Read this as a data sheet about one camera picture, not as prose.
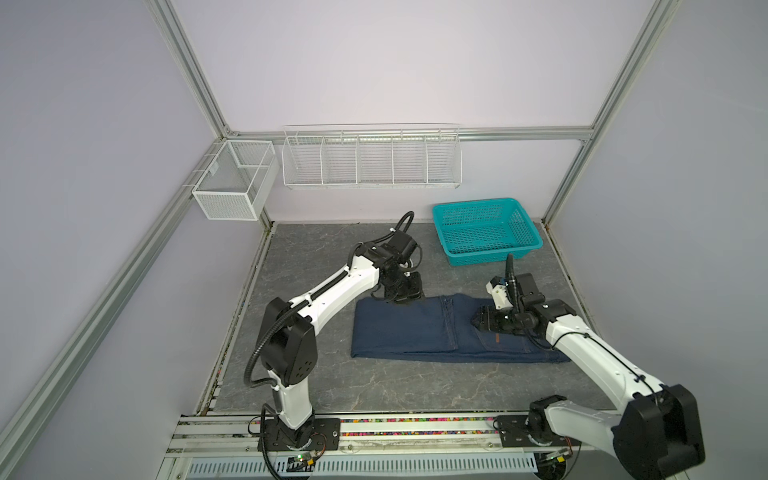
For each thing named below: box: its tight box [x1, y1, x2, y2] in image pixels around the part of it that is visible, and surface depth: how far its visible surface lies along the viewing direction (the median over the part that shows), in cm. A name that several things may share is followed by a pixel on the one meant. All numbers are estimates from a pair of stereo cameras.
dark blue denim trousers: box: [351, 293, 570, 363], surface depth 91 cm
